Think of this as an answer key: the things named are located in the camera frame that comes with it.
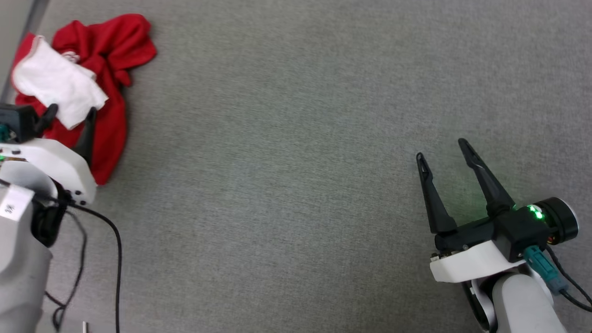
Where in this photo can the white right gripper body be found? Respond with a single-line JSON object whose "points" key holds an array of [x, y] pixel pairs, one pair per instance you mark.
{"points": [[467, 261]]}

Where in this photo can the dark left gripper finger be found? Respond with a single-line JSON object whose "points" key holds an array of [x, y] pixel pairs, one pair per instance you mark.
{"points": [[88, 138], [46, 121]]}

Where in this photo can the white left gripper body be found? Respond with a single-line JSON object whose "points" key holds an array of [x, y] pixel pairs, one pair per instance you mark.
{"points": [[60, 162]]}

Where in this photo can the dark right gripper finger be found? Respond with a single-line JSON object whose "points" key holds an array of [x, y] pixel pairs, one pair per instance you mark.
{"points": [[437, 212], [490, 189]]}

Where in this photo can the red and white garment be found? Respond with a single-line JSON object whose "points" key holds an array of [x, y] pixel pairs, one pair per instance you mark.
{"points": [[115, 51]]}

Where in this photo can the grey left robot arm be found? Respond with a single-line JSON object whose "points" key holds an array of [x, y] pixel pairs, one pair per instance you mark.
{"points": [[18, 277]]}

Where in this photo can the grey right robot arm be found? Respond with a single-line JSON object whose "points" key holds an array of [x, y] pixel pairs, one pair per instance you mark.
{"points": [[522, 305]]}

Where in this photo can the black round right gripper motor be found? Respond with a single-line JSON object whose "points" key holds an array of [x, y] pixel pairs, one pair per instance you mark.
{"points": [[562, 219]]}

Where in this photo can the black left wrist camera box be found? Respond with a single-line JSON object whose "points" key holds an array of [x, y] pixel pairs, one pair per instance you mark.
{"points": [[18, 121]]}

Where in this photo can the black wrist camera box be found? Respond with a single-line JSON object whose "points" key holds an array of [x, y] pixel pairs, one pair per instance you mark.
{"points": [[18, 121], [518, 236]]}

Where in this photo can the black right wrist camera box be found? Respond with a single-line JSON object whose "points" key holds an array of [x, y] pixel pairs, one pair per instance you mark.
{"points": [[518, 236]]}

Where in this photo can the teal right camera connector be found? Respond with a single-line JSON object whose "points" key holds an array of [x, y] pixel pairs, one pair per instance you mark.
{"points": [[543, 268]]}

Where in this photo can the grey metal pipe frame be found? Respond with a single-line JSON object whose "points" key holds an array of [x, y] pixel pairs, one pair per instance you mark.
{"points": [[39, 7]]}

